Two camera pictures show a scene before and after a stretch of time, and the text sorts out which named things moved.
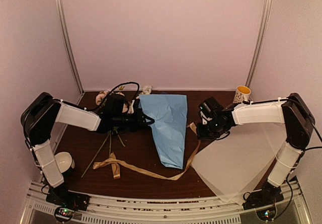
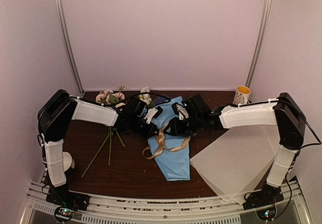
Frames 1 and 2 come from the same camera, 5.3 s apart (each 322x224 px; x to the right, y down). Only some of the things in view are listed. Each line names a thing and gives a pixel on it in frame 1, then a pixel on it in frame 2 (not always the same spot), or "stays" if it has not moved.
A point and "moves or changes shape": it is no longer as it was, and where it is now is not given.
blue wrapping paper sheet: (168, 128) moves or changes shape
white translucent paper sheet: (238, 163) stays
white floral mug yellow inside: (242, 93) stays
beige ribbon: (116, 163) -> (162, 145)
